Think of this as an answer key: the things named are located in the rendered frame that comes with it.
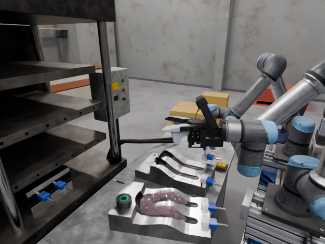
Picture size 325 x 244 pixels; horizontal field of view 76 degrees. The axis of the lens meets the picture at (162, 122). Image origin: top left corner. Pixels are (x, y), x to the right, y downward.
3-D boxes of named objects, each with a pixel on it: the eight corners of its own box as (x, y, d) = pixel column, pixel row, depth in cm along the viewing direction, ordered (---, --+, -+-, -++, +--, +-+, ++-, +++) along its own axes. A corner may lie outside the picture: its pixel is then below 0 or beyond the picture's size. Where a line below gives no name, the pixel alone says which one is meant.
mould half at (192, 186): (214, 176, 147) (216, 160, 142) (203, 200, 125) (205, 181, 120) (153, 159, 168) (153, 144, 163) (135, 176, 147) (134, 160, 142)
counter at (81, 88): (113, 105, 565) (110, 79, 539) (40, 130, 410) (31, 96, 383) (97, 101, 598) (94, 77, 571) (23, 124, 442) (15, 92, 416)
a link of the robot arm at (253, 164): (253, 161, 78) (258, 135, 74) (263, 180, 68) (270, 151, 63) (231, 160, 79) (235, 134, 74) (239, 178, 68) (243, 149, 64)
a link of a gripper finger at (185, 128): (182, 133, 60) (205, 129, 64) (183, 128, 59) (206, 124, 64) (173, 129, 64) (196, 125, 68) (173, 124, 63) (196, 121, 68)
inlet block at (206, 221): (227, 225, 105) (228, 217, 103) (228, 234, 101) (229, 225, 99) (200, 221, 107) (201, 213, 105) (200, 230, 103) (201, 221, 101)
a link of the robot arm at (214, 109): (219, 105, 134) (205, 105, 135) (218, 122, 136) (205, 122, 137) (217, 103, 141) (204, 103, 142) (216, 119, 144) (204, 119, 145)
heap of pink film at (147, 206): (188, 199, 118) (188, 188, 115) (186, 224, 102) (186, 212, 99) (144, 193, 122) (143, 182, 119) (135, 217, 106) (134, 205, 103)
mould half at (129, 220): (208, 205, 121) (209, 190, 117) (209, 246, 98) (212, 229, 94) (126, 194, 130) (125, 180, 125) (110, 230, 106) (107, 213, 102)
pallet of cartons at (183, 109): (233, 125, 436) (237, 94, 411) (219, 142, 366) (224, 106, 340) (183, 114, 496) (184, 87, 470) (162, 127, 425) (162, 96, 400)
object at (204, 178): (222, 187, 127) (223, 179, 125) (221, 191, 123) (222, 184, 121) (202, 180, 133) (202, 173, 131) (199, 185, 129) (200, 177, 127)
